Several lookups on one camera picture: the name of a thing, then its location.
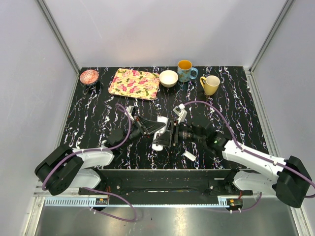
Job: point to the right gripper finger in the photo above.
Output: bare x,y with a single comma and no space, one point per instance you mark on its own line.
164,139
170,130

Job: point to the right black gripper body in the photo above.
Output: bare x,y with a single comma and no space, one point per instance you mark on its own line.
183,133

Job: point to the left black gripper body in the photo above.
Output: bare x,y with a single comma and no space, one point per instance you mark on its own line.
138,128

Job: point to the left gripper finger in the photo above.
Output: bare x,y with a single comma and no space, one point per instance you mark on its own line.
149,123
152,130

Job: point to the white remote control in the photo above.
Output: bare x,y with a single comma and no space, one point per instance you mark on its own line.
160,132

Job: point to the white battery compartment cover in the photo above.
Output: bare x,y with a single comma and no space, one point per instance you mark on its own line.
190,156

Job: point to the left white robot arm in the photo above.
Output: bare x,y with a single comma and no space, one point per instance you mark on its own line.
71,167

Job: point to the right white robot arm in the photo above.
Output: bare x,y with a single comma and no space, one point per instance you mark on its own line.
287,179

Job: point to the floral rectangular tray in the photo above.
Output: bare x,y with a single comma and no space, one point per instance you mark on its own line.
135,84

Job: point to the cream ceramic bowl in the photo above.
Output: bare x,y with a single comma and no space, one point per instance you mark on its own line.
168,78

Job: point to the blue butterfly mug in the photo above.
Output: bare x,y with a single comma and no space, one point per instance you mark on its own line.
186,71

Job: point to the yellow mug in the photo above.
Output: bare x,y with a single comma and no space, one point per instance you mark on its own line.
210,84

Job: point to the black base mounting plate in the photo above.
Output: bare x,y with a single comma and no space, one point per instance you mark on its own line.
170,187

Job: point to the red patterned small bowl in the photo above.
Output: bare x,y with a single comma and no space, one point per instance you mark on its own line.
89,77

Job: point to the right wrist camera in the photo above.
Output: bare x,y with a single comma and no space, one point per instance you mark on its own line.
180,112

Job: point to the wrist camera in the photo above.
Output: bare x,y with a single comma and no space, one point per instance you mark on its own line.
180,112
130,111

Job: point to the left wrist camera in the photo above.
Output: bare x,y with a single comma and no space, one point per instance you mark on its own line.
130,111

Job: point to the left aluminium frame post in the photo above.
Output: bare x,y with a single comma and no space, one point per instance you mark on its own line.
57,33

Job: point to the aluminium frame post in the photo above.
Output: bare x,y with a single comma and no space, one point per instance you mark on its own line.
57,33
272,32

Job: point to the right aluminium frame post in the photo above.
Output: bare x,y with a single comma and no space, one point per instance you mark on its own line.
272,32

